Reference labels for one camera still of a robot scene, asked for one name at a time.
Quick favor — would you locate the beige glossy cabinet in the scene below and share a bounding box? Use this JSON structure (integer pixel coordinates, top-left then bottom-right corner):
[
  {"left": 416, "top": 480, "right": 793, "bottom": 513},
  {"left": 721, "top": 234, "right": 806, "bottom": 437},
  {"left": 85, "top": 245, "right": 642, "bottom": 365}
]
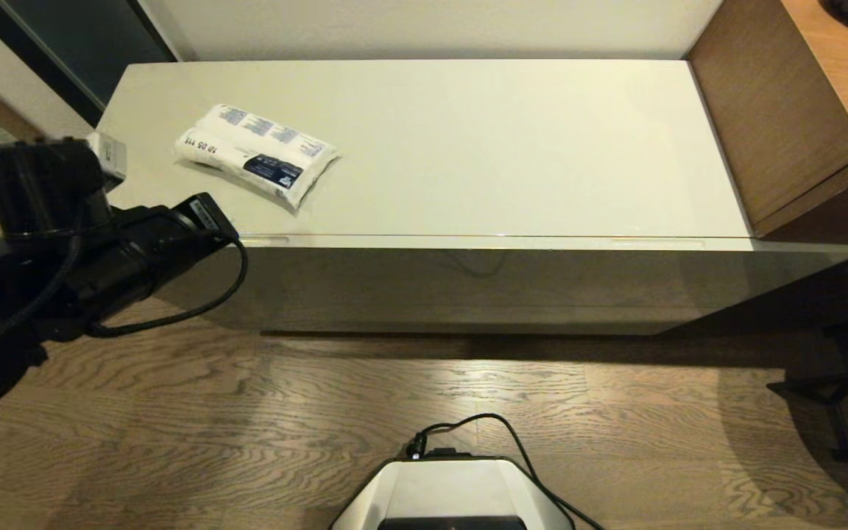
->
[{"left": 96, "top": 59, "right": 848, "bottom": 336}]

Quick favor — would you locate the brown wooden side cabinet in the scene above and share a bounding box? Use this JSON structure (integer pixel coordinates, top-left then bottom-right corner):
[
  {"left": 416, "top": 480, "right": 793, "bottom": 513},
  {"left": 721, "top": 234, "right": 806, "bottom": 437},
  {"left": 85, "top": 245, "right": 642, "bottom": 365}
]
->
[{"left": 685, "top": 0, "right": 848, "bottom": 248}]

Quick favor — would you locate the white tissue pack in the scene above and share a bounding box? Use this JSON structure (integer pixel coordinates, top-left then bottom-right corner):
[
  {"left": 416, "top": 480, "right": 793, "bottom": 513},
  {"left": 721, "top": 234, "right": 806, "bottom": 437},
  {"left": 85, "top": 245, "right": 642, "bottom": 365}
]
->
[{"left": 174, "top": 103, "right": 341, "bottom": 211}]

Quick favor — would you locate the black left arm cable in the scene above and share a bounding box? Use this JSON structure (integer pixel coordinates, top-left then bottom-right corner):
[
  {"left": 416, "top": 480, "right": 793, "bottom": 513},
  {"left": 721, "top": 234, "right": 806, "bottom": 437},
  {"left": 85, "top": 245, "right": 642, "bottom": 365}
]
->
[{"left": 84, "top": 236, "right": 249, "bottom": 339}]

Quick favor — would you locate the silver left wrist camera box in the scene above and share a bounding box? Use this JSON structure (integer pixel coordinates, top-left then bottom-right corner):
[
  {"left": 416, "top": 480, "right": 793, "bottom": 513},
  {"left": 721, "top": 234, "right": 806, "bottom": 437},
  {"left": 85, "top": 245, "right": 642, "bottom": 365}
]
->
[{"left": 88, "top": 132, "right": 129, "bottom": 194}]

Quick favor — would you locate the dark door panel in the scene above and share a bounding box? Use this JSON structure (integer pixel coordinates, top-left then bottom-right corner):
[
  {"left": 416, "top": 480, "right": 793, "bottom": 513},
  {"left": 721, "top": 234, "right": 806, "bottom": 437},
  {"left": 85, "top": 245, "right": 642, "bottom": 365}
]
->
[{"left": 0, "top": 0, "right": 179, "bottom": 127}]

